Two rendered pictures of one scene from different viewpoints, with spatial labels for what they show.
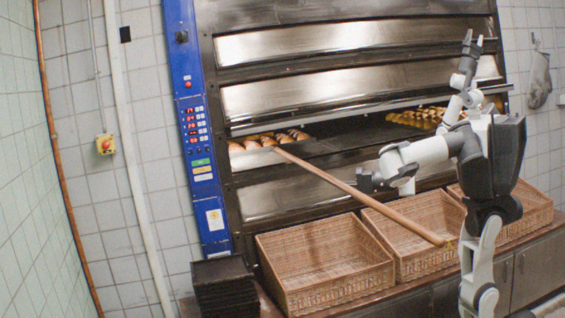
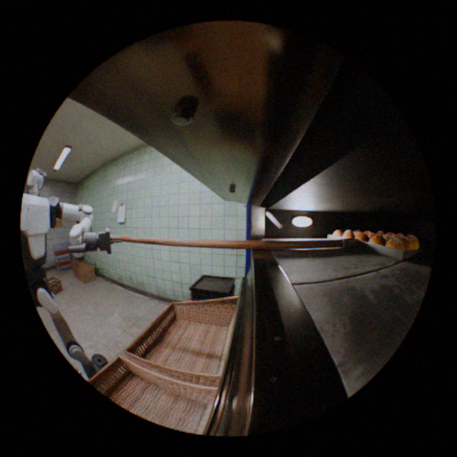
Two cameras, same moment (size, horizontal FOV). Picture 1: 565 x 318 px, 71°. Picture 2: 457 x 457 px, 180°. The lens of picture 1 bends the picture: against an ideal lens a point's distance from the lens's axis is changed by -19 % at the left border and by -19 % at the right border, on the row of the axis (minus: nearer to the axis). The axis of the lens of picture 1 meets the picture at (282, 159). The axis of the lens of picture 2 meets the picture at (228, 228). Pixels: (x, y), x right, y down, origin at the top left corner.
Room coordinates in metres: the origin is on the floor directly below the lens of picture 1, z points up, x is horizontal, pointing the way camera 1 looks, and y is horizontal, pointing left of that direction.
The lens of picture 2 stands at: (2.51, -0.53, 1.27)
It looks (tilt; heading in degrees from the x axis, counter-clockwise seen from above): 3 degrees down; 113
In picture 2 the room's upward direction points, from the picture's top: straight up
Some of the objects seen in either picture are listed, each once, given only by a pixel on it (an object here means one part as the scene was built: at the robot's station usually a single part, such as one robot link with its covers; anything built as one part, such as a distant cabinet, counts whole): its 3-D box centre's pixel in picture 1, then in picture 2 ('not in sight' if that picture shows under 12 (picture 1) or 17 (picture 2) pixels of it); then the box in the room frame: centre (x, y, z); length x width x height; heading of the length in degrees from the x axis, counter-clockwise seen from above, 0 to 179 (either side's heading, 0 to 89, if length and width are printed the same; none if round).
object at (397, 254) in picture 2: (265, 143); (377, 241); (3.01, 0.09, 1.20); 0.55 x 0.36 x 0.03; 104
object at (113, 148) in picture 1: (106, 143); not in sight; (2.14, 0.83, 1.46); 0.10 x 0.07 x 0.10; 104
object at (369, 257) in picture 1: (323, 261); (191, 337); (2.15, -0.13, 0.72); 0.56 x 0.49 x 0.28; 105
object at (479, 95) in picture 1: (473, 101); (35, 182); (1.71, -0.78, 1.47); 0.10 x 0.07 x 0.09; 138
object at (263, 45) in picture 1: (377, 32); not in sight; (2.55, -0.62, 1.80); 1.79 x 0.11 x 0.19; 104
